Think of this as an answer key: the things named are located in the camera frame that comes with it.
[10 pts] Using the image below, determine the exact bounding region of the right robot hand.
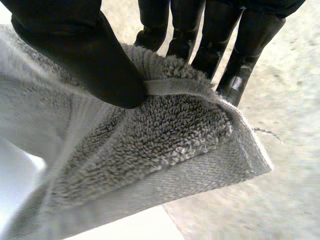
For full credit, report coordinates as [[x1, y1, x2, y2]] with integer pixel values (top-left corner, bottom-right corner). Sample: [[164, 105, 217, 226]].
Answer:
[[0, 0, 306, 110]]

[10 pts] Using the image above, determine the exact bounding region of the grey towel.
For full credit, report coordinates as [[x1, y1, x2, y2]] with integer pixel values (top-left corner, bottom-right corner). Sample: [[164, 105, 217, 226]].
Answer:
[[0, 24, 273, 240]]

